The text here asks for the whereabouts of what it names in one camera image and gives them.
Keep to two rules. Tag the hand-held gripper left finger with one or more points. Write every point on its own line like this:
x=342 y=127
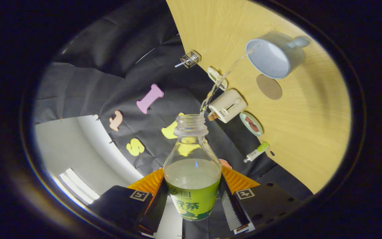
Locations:
x=158 y=209

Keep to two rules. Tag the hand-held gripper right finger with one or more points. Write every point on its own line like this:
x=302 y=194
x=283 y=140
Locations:
x=230 y=209

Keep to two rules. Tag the clear bottle with green label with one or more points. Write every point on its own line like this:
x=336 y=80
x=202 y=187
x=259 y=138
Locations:
x=192 y=179

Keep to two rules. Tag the clear juice stream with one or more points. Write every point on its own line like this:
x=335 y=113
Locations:
x=217 y=83

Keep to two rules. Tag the round brown coaster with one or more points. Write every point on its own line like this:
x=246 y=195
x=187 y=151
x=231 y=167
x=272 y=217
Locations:
x=269 y=87

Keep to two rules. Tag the white cup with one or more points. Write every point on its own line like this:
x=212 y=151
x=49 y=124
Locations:
x=270 y=59

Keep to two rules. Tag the small white green bottle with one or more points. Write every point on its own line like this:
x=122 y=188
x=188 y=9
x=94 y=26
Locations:
x=257 y=151

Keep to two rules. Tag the pale green plate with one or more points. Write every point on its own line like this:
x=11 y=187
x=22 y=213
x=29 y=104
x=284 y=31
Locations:
x=260 y=132

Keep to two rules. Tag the long ceiling light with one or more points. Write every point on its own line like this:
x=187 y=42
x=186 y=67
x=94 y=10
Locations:
x=78 y=186

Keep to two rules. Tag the brown bread piece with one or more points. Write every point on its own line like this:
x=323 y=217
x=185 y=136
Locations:
x=249 y=119
x=253 y=127

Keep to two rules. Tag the brown toast slice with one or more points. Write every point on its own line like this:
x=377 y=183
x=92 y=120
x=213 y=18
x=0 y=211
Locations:
x=212 y=116

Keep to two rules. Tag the white toaster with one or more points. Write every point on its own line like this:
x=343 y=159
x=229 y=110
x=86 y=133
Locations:
x=227 y=105

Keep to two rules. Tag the wooden table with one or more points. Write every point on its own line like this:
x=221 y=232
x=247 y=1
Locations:
x=310 y=126

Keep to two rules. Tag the white divided snack dish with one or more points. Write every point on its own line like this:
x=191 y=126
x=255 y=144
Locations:
x=216 y=78

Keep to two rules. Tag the white straw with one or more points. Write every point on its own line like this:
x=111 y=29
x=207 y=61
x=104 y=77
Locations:
x=177 y=64

